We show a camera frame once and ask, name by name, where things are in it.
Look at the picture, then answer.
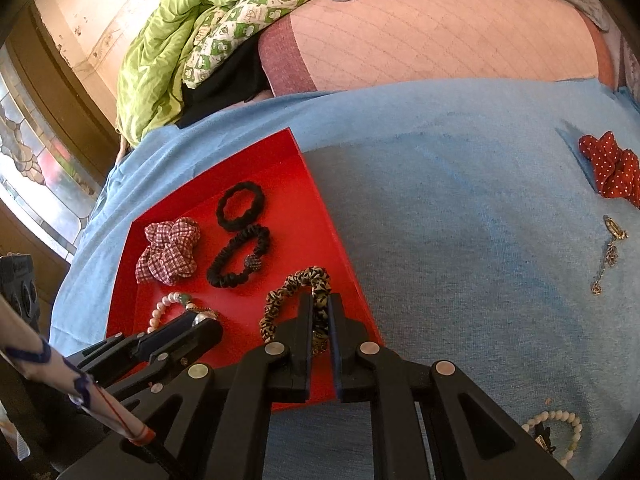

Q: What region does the pink quilted cushion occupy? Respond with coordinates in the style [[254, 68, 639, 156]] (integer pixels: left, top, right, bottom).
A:
[[257, 0, 613, 97]]

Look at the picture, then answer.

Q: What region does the pearl bracelet with green bead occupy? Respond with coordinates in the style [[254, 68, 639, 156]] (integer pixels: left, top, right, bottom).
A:
[[146, 292, 221, 335]]

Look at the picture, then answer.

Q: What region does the leopard print scrunchie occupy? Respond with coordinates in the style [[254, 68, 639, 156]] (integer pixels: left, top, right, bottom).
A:
[[259, 266, 333, 356]]

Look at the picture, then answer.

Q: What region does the red polka dot scrunchie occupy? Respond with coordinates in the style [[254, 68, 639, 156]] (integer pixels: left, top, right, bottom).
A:
[[579, 131, 640, 209]]

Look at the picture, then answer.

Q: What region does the small white bead bracelet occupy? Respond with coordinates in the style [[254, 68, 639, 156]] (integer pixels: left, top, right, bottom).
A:
[[521, 409, 584, 467]]

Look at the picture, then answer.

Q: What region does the black cloth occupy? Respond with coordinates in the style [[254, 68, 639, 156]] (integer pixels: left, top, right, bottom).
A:
[[176, 40, 273, 130]]

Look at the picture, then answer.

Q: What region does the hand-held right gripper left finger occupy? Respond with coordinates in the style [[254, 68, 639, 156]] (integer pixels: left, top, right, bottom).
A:
[[57, 293, 316, 480]]

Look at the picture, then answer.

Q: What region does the red plaid scrunchie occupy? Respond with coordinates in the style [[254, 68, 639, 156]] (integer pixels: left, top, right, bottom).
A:
[[136, 216, 202, 286]]

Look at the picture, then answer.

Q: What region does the black beaded scrunchie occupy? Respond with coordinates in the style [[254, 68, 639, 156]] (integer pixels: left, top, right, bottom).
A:
[[206, 225, 272, 289]]

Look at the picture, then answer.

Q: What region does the stained glass window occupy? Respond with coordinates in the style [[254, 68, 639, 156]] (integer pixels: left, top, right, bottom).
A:
[[0, 55, 103, 261]]

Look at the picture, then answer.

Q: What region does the blue cloth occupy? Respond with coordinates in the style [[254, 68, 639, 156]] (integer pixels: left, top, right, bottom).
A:
[[49, 77, 640, 480]]

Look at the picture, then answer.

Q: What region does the plain black scrunchie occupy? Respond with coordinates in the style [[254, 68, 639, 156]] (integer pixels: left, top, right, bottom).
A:
[[216, 181, 264, 233]]

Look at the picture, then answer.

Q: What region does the red cardboard box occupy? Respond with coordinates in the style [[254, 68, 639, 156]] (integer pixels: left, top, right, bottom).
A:
[[105, 128, 386, 413]]

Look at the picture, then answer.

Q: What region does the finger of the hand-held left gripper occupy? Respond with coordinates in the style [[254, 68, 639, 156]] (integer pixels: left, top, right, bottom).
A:
[[80, 318, 225, 413], [64, 311, 199, 369]]

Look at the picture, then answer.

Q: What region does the small black hair clip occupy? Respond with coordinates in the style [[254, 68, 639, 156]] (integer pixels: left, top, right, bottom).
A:
[[534, 422, 557, 456]]

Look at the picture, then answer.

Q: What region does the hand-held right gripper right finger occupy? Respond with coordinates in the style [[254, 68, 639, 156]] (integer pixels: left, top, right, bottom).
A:
[[328, 293, 576, 480]]

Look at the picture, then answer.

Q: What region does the green patterned quilt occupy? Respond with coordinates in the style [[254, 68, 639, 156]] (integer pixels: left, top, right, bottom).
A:
[[116, 0, 373, 147]]

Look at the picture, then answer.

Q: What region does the white wrapped cable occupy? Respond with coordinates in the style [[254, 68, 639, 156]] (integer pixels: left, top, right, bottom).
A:
[[0, 296, 153, 448]]

